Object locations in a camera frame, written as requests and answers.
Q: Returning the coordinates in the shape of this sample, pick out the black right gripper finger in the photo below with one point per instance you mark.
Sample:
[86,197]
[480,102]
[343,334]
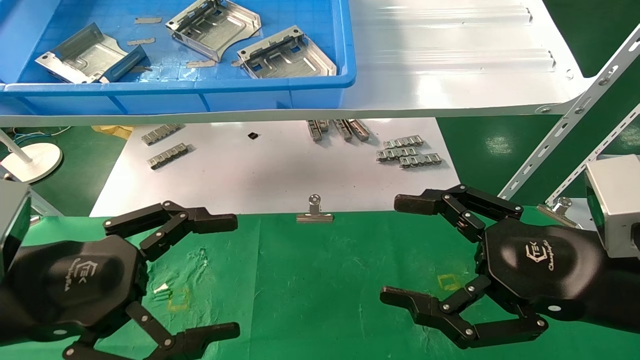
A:
[420,202]
[425,310]

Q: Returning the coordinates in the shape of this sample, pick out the white metal shelf board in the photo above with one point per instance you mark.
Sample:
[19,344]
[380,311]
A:
[450,75]

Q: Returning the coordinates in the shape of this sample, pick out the grey angled metal post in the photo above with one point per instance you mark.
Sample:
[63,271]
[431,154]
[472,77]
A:
[47,205]

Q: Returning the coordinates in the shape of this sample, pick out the green table cloth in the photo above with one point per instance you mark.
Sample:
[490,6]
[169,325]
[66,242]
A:
[320,290]

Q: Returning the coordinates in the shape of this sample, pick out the grey tape strip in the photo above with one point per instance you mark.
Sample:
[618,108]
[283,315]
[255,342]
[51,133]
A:
[148,20]
[201,64]
[142,68]
[236,63]
[141,41]

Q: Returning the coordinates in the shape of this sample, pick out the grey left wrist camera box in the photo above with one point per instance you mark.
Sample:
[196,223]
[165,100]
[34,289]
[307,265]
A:
[12,225]

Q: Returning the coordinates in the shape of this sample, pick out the stamped sheet metal bracket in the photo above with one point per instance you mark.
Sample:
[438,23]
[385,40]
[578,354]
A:
[215,30]
[82,57]
[285,57]

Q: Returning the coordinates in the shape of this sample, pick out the yellow crumpled bag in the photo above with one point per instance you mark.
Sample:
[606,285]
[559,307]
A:
[114,131]

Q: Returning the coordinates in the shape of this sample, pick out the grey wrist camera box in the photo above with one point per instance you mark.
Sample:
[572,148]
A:
[12,225]
[615,200]

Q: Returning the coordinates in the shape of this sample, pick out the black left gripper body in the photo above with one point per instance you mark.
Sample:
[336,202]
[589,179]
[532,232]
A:
[75,280]

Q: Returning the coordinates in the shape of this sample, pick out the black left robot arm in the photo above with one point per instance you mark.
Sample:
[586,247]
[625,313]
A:
[10,312]

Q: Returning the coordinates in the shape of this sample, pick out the white perforated shelf post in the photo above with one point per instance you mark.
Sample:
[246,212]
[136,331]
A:
[595,155]
[560,130]

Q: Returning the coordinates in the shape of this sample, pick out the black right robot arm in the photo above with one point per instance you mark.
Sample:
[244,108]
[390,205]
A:
[620,295]

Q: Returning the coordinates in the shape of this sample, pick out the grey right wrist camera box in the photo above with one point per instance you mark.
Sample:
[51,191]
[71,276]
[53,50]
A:
[615,200]

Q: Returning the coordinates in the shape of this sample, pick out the small black chip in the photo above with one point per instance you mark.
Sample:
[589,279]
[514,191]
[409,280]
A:
[253,135]

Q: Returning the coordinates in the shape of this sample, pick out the white round lamp base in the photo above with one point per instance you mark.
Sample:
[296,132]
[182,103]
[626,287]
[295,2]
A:
[32,162]

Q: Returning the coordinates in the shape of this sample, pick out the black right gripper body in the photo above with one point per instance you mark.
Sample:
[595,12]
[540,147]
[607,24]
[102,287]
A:
[545,265]

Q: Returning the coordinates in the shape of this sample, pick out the small white paper scrap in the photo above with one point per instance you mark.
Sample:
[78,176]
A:
[161,288]

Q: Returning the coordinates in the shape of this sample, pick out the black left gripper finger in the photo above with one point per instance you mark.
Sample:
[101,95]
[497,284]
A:
[210,335]
[210,222]

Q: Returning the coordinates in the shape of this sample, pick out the blue plastic bin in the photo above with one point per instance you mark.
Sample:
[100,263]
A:
[165,100]

